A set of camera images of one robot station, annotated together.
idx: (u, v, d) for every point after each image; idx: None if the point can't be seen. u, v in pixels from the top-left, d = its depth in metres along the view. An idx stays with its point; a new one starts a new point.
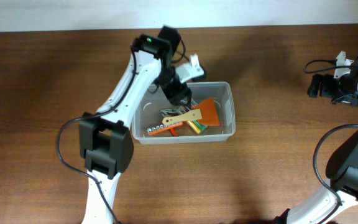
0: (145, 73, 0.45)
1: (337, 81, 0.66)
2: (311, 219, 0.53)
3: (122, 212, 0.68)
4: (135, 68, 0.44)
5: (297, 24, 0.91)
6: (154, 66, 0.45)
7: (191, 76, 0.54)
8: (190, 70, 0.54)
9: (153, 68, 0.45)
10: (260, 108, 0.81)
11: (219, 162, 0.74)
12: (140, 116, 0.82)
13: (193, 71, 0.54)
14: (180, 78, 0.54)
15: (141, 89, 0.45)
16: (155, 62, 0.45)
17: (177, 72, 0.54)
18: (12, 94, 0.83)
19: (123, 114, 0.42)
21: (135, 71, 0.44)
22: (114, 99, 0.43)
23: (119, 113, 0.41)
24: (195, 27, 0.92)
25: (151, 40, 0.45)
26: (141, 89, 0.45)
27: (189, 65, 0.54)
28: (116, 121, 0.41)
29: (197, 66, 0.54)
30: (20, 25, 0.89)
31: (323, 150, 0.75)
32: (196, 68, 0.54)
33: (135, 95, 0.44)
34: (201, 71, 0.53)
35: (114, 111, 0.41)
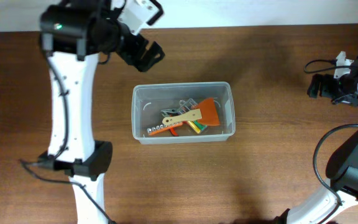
0: (76, 87, 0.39)
1: (337, 81, 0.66)
2: (311, 219, 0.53)
3: (122, 212, 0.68)
4: (62, 88, 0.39)
5: (296, 23, 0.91)
6: (82, 71, 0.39)
7: (145, 20, 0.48)
8: (142, 14, 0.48)
9: (82, 74, 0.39)
10: (260, 108, 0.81)
11: (219, 162, 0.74)
12: (140, 116, 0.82)
13: (144, 12, 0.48)
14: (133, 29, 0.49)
15: (80, 105, 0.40)
16: (81, 67, 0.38)
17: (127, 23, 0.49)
18: (12, 94, 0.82)
19: (76, 149, 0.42)
21: (64, 91, 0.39)
22: (59, 134, 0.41)
23: (71, 149, 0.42)
24: (194, 27, 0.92)
25: (63, 26, 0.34)
26: (81, 106, 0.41)
27: (136, 7, 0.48)
28: (74, 159, 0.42)
29: (146, 5, 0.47)
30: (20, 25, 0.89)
31: (323, 150, 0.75)
32: (146, 6, 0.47)
33: (79, 123, 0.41)
34: (153, 9, 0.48)
35: (66, 148, 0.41)
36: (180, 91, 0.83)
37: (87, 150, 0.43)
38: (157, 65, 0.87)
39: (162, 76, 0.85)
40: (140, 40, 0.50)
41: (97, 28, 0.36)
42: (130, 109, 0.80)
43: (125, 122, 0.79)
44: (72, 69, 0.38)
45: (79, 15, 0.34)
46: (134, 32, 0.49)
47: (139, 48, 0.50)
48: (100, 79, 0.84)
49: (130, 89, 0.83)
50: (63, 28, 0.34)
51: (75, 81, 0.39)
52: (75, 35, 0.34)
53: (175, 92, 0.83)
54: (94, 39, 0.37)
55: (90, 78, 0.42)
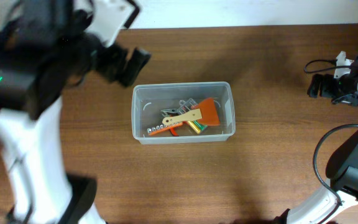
0: (33, 153, 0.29)
1: (337, 81, 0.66)
2: (311, 219, 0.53)
3: (122, 212, 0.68)
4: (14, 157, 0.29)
5: (296, 24, 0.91)
6: (37, 133, 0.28)
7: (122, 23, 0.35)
8: (115, 16, 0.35)
9: (38, 137, 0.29)
10: (260, 108, 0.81)
11: (219, 162, 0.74)
12: (140, 116, 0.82)
13: (117, 13, 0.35)
14: (107, 39, 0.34)
15: (44, 168, 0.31)
16: (33, 129, 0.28)
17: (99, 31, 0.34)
18: None
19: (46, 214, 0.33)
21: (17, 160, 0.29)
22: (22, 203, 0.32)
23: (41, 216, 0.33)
24: (194, 27, 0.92)
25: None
26: (45, 169, 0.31)
27: (106, 8, 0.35)
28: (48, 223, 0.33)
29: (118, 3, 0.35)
30: None
31: (323, 150, 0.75)
32: (117, 5, 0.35)
33: (45, 190, 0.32)
34: (130, 7, 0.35)
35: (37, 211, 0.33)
36: (180, 91, 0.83)
37: (62, 209, 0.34)
38: (157, 65, 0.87)
39: (162, 76, 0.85)
40: (117, 51, 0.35)
41: (51, 72, 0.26)
42: (130, 109, 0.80)
43: (125, 122, 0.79)
44: (23, 132, 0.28)
45: (22, 61, 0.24)
46: (109, 42, 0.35)
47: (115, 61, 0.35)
48: None
49: (130, 89, 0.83)
50: (0, 81, 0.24)
51: (30, 147, 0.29)
52: (21, 89, 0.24)
53: (175, 92, 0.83)
54: (48, 85, 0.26)
55: (52, 129, 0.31)
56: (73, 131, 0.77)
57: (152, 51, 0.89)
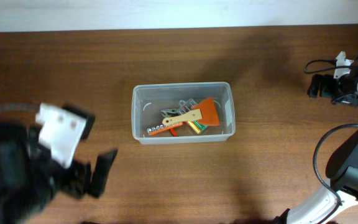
0: None
1: (337, 81, 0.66)
2: (311, 219, 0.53)
3: (122, 212, 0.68)
4: None
5: (296, 24, 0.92)
6: None
7: (78, 135, 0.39)
8: (68, 132, 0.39)
9: None
10: (260, 108, 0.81)
11: (219, 162, 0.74)
12: (140, 116, 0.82)
13: (69, 130, 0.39)
14: (64, 160, 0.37)
15: None
16: None
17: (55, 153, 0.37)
18: (13, 94, 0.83)
19: None
21: None
22: None
23: None
24: (194, 27, 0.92)
25: None
26: None
27: (58, 128, 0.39)
28: None
29: (69, 121, 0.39)
30: (22, 26, 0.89)
31: (323, 150, 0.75)
32: (69, 123, 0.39)
33: None
34: (83, 121, 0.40)
35: None
36: (180, 91, 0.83)
37: None
38: (157, 65, 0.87)
39: (163, 77, 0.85)
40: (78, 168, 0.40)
41: None
42: (130, 109, 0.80)
43: (125, 122, 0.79)
44: None
45: None
46: (66, 162, 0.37)
47: (58, 182, 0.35)
48: (101, 80, 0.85)
49: (130, 89, 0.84)
50: None
51: None
52: None
53: (175, 93, 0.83)
54: None
55: None
56: None
57: (152, 52, 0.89)
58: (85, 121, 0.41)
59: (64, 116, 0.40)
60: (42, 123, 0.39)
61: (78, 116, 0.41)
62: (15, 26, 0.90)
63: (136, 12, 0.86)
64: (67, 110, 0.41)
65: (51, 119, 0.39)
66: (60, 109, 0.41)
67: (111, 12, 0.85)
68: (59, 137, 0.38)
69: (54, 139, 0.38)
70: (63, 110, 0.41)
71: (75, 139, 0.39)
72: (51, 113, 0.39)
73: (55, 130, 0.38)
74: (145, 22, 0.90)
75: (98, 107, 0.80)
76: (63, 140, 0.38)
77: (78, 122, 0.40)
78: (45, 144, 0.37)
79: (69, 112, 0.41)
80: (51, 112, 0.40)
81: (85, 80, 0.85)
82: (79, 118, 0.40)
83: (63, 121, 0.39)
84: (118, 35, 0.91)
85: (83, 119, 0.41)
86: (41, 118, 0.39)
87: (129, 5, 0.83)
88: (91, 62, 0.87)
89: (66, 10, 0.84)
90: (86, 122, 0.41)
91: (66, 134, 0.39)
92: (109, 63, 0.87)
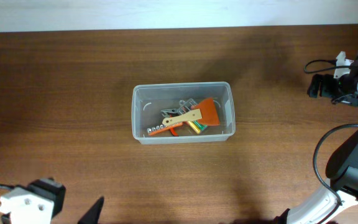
0: None
1: (337, 81, 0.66)
2: (311, 219, 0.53)
3: (122, 212, 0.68)
4: None
5: (296, 25, 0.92)
6: None
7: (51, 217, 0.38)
8: (40, 217, 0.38)
9: None
10: (260, 108, 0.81)
11: (219, 162, 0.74)
12: (140, 116, 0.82)
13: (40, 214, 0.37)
14: None
15: None
16: None
17: None
18: (13, 94, 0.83)
19: None
21: None
22: None
23: None
24: (195, 27, 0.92)
25: None
26: None
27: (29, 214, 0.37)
28: None
29: (38, 206, 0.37)
30: (21, 26, 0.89)
31: (323, 150, 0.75)
32: (38, 208, 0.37)
33: None
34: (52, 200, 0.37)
35: None
36: (180, 91, 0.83)
37: None
38: (157, 65, 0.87)
39: (163, 76, 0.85)
40: None
41: None
42: (130, 109, 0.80)
43: (125, 122, 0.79)
44: None
45: None
46: None
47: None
48: (101, 80, 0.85)
49: (130, 89, 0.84)
50: None
51: None
52: None
53: (175, 93, 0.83)
54: None
55: None
56: (74, 132, 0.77)
57: (152, 51, 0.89)
58: (52, 200, 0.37)
59: (32, 202, 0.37)
60: (11, 211, 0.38)
61: (45, 195, 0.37)
62: (15, 26, 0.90)
63: (136, 12, 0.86)
64: (32, 190, 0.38)
65: (18, 207, 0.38)
66: (25, 190, 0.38)
67: (111, 12, 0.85)
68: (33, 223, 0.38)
69: None
70: (28, 191, 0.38)
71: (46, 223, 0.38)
72: (16, 201, 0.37)
73: (26, 218, 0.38)
74: (145, 22, 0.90)
75: (98, 108, 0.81)
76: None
77: (45, 206, 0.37)
78: None
79: (35, 193, 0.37)
80: (15, 200, 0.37)
81: (85, 80, 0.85)
82: (46, 200, 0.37)
83: (31, 207, 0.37)
84: (118, 35, 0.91)
85: (51, 196, 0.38)
86: (9, 208, 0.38)
87: (129, 5, 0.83)
88: (91, 62, 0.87)
89: (66, 10, 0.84)
90: (54, 201, 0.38)
91: (39, 218, 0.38)
92: (109, 63, 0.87)
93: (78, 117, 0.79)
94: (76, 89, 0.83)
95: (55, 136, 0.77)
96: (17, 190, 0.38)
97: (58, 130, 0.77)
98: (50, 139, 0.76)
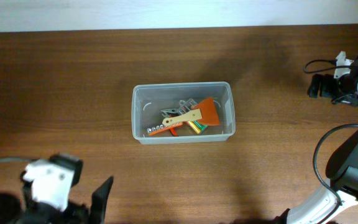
0: None
1: (337, 81, 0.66)
2: (311, 219, 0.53)
3: (122, 212, 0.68)
4: None
5: (296, 24, 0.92)
6: None
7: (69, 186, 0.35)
8: (61, 185, 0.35)
9: None
10: (260, 108, 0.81)
11: (219, 162, 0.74)
12: (140, 116, 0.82)
13: (62, 183, 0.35)
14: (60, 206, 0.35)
15: None
16: None
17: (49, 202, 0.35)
18: (13, 94, 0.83)
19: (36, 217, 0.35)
21: None
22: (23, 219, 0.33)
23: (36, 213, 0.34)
24: (195, 27, 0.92)
25: None
26: None
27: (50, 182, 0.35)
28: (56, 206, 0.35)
29: (59, 173, 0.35)
30: (21, 25, 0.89)
31: (323, 150, 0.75)
32: (59, 175, 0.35)
33: None
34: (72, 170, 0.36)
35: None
36: (180, 91, 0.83)
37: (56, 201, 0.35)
38: (157, 65, 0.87)
39: (163, 76, 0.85)
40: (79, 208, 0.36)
41: None
42: (130, 109, 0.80)
43: (125, 122, 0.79)
44: None
45: None
46: (62, 207, 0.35)
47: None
48: (101, 80, 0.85)
49: (130, 89, 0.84)
50: None
51: None
52: None
53: (175, 93, 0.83)
54: None
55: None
56: (74, 132, 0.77)
57: (153, 51, 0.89)
58: (72, 170, 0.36)
59: (51, 170, 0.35)
60: (32, 183, 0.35)
61: (66, 165, 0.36)
62: (15, 26, 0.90)
63: (136, 12, 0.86)
64: (53, 160, 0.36)
65: (40, 177, 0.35)
66: (47, 161, 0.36)
67: (111, 12, 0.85)
68: (53, 190, 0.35)
69: (48, 193, 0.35)
70: (51, 161, 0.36)
71: (65, 191, 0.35)
72: (40, 167, 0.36)
73: (47, 186, 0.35)
74: (145, 22, 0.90)
75: (98, 108, 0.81)
76: (55, 193, 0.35)
77: (65, 173, 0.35)
78: (40, 196, 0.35)
79: (56, 162, 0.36)
80: (39, 168, 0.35)
81: (85, 80, 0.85)
82: (66, 168, 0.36)
83: (52, 175, 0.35)
84: (118, 35, 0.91)
85: (71, 166, 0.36)
86: (30, 178, 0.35)
87: (129, 5, 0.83)
88: (91, 62, 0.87)
89: (66, 10, 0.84)
90: (74, 170, 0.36)
91: (60, 185, 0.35)
92: (109, 63, 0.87)
93: (78, 117, 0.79)
94: (76, 89, 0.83)
95: (55, 136, 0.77)
96: (40, 161, 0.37)
97: (58, 130, 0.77)
98: (50, 139, 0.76)
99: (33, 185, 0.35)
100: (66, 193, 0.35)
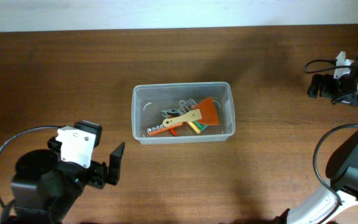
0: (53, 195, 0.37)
1: (337, 81, 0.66)
2: (311, 219, 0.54)
3: (122, 212, 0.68)
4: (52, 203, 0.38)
5: (296, 24, 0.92)
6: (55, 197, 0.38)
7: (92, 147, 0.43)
8: (84, 147, 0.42)
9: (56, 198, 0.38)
10: (260, 108, 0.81)
11: (219, 162, 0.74)
12: (140, 116, 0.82)
13: (86, 145, 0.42)
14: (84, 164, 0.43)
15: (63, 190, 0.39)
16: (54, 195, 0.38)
17: (76, 160, 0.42)
18: (12, 94, 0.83)
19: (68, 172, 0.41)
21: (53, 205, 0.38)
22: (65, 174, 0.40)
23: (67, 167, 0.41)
24: (195, 27, 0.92)
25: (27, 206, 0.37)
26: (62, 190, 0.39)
27: (76, 143, 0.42)
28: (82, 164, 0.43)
29: (84, 137, 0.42)
30: (21, 25, 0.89)
31: (323, 150, 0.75)
32: (84, 138, 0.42)
33: None
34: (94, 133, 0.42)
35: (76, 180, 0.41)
36: (180, 91, 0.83)
37: (81, 160, 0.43)
38: (158, 65, 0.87)
39: (162, 76, 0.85)
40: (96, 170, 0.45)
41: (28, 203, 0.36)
42: (130, 109, 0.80)
43: (125, 122, 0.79)
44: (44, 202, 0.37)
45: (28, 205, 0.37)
46: (87, 165, 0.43)
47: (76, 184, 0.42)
48: (101, 80, 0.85)
49: (130, 89, 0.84)
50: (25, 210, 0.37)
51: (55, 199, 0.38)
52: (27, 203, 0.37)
53: (175, 92, 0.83)
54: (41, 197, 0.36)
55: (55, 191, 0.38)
56: None
57: (153, 51, 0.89)
58: (94, 132, 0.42)
59: (78, 134, 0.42)
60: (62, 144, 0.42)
61: (89, 129, 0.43)
62: (15, 26, 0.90)
63: (135, 12, 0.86)
64: (78, 126, 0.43)
65: (69, 139, 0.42)
66: (73, 126, 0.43)
67: (111, 11, 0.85)
68: (79, 151, 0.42)
69: (75, 153, 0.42)
70: (76, 126, 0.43)
71: (89, 152, 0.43)
72: (68, 132, 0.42)
73: (74, 147, 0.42)
74: (145, 22, 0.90)
75: (98, 107, 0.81)
76: (79, 154, 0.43)
77: (89, 137, 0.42)
78: (69, 156, 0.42)
79: (81, 127, 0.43)
80: (67, 132, 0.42)
81: (85, 80, 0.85)
82: (89, 132, 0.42)
83: (79, 138, 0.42)
84: (118, 35, 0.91)
85: (93, 130, 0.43)
86: (61, 140, 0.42)
87: (129, 5, 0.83)
88: (91, 62, 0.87)
89: (66, 9, 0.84)
90: (96, 134, 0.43)
91: (85, 147, 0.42)
92: (109, 63, 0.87)
93: (78, 117, 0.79)
94: (76, 89, 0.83)
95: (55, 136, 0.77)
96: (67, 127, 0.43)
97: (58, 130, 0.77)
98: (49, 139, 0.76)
99: (62, 146, 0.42)
100: (90, 153, 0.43)
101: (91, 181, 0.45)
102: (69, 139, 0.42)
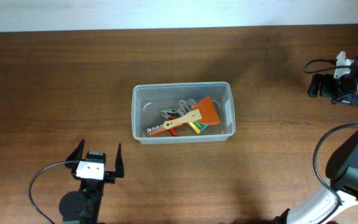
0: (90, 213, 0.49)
1: (337, 81, 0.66)
2: (311, 219, 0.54)
3: (122, 212, 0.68)
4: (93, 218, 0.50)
5: (296, 23, 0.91)
6: (92, 214, 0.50)
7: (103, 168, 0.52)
8: (97, 170, 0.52)
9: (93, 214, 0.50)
10: (260, 108, 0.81)
11: (219, 162, 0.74)
12: (140, 116, 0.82)
13: (97, 170, 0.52)
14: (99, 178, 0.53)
15: (95, 206, 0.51)
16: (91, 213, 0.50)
17: (94, 177, 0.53)
18: (13, 94, 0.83)
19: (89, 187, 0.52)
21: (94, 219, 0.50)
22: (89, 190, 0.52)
23: (88, 185, 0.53)
24: (195, 27, 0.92)
25: None
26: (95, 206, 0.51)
27: (91, 171, 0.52)
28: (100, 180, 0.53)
29: (95, 166, 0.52)
30: (22, 25, 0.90)
31: (323, 150, 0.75)
32: (95, 167, 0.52)
33: None
34: (101, 161, 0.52)
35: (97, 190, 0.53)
36: (180, 91, 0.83)
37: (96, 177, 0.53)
38: (158, 65, 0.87)
39: (163, 76, 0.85)
40: (106, 177, 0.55)
41: None
42: (130, 109, 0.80)
43: (125, 122, 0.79)
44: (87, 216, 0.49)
45: None
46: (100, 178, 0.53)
47: (99, 195, 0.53)
48: (101, 80, 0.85)
49: (130, 89, 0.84)
50: None
51: (93, 214, 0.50)
52: None
53: (175, 92, 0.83)
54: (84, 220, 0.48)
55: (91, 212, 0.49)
56: (74, 132, 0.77)
57: (153, 51, 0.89)
58: (102, 162, 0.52)
59: (91, 167, 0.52)
60: (82, 175, 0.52)
61: (96, 160, 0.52)
62: (15, 26, 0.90)
63: (135, 12, 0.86)
64: (89, 160, 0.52)
65: (85, 172, 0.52)
66: (85, 161, 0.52)
67: (111, 11, 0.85)
68: (94, 174, 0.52)
69: (92, 177, 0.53)
70: (87, 160, 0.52)
71: (102, 176, 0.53)
72: (82, 167, 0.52)
73: (90, 175, 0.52)
74: (145, 21, 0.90)
75: (97, 107, 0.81)
76: (95, 178, 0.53)
77: (100, 167, 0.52)
78: (89, 178, 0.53)
79: (92, 160, 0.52)
80: (82, 169, 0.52)
81: (85, 80, 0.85)
82: (99, 163, 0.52)
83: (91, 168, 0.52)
84: (118, 35, 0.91)
85: (99, 160, 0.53)
86: (80, 175, 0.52)
87: (129, 5, 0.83)
88: (91, 61, 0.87)
89: (66, 10, 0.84)
90: (103, 163, 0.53)
91: (97, 172, 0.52)
92: (109, 63, 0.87)
93: (78, 117, 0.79)
94: (76, 89, 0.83)
95: (55, 136, 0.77)
96: (81, 163, 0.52)
97: (58, 130, 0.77)
98: (50, 139, 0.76)
99: (82, 176, 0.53)
100: (102, 173, 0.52)
101: (105, 181, 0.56)
102: (85, 172, 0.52)
